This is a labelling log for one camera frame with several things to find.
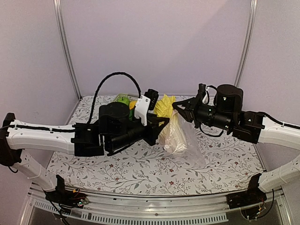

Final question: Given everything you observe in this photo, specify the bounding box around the pale green plastic basket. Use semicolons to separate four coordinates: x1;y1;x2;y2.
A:
113;93;139;102

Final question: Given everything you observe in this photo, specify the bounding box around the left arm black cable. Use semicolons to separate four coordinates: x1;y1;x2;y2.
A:
86;72;143;125

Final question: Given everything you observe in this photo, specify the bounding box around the toy napa cabbage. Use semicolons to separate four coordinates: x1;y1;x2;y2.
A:
154;94;187;155

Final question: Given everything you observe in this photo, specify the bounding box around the clear zip top bag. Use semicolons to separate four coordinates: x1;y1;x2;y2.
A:
159;110;205;169

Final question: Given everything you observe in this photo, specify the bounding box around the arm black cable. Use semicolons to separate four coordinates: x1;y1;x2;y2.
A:
262;112;300;130
86;72;143;125

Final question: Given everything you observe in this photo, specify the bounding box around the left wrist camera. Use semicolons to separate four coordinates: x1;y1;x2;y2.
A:
134;89;159;126

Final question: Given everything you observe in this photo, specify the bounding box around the right aluminium frame post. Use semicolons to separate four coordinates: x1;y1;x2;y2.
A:
234;0;258;87

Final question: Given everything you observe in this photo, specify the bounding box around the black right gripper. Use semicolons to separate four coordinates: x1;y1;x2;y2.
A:
172;93;233;131

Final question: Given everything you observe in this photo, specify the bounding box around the aluminium frame post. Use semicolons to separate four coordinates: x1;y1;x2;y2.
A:
53;0;82;100
234;0;258;87

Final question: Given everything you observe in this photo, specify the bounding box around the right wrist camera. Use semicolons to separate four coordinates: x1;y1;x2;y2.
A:
198;83;210;105

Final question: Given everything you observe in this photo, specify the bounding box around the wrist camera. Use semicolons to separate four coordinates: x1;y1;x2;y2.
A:
198;83;210;105
134;89;159;126

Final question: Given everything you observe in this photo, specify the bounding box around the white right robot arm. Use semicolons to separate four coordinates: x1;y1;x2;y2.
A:
172;83;300;209

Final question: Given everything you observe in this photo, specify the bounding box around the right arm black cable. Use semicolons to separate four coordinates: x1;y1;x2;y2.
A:
262;112;300;130

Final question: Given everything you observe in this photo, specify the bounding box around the floral patterned table mat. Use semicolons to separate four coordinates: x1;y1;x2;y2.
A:
45;94;267;195

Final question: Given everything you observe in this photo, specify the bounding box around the left aluminium frame post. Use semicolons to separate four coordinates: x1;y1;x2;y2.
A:
53;0;82;100

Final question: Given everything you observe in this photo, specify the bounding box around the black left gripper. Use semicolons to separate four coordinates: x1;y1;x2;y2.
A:
108;115;170;153

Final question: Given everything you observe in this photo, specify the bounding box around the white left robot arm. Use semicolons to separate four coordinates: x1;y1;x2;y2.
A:
0;102;169;208

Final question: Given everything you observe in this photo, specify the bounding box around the front aluminium rail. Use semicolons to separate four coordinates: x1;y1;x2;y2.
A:
28;185;291;225

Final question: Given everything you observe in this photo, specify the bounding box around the green toy apple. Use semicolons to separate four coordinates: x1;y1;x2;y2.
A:
118;97;130;106

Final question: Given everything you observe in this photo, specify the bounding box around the yellow toy lemon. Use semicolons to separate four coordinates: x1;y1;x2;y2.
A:
128;100;137;110

